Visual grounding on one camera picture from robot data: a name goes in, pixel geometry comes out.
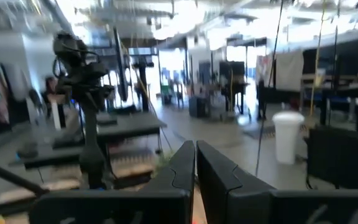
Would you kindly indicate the person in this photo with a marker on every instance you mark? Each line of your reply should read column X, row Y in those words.
column 51, row 87

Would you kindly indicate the black aluminium table frame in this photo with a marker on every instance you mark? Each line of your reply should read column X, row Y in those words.
column 11, row 177

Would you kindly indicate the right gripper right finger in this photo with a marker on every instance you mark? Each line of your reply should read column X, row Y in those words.
column 228, row 199

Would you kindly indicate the black desk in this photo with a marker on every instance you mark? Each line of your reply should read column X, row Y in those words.
column 129, row 124
column 42, row 155

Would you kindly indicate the black cabinet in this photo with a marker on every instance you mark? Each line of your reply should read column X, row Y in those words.
column 343, row 155

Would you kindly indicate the black computer monitor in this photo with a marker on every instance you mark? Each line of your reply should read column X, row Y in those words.
column 121, row 68

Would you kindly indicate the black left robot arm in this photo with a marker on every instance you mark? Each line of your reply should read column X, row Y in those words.
column 89, row 124

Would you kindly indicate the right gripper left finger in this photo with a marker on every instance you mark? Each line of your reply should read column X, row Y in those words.
column 154, row 205

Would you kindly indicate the white hanging cloth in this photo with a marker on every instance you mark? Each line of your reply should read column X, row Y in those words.
column 289, row 71

